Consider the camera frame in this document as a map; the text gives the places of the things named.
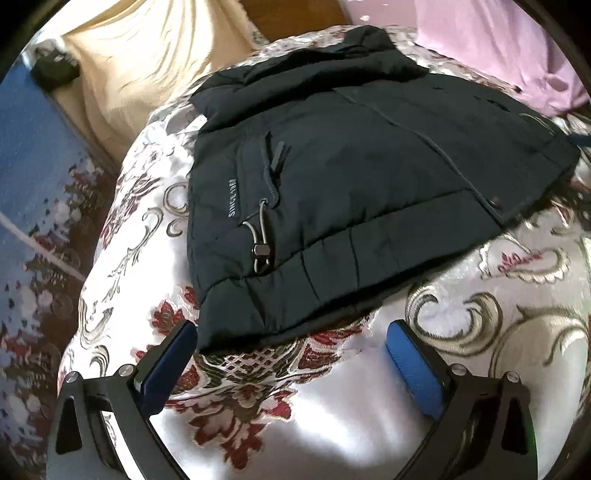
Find black jacket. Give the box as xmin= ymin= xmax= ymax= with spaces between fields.
xmin=187 ymin=25 xmax=581 ymax=356

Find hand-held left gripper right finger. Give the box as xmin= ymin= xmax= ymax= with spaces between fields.
xmin=385 ymin=319 xmax=540 ymax=480

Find black tote bag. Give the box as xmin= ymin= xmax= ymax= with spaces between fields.
xmin=31 ymin=52 xmax=80 ymax=88

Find beige hanging cloth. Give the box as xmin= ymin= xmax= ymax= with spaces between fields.
xmin=34 ymin=0 xmax=269 ymax=162

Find floral satin bedspread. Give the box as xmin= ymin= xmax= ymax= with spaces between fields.
xmin=9 ymin=25 xmax=591 ymax=480

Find wooden headboard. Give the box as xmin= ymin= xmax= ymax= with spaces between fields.
xmin=240 ymin=0 xmax=349 ymax=44

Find blue printed curtain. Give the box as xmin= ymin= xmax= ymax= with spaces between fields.
xmin=0 ymin=60 xmax=121 ymax=462

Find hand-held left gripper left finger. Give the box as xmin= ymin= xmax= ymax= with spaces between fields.
xmin=46 ymin=320 xmax=200 ymax=480

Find pink hanging cloth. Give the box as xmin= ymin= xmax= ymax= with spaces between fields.
xmin=339 ymin=0 xmax=591 ymax=118

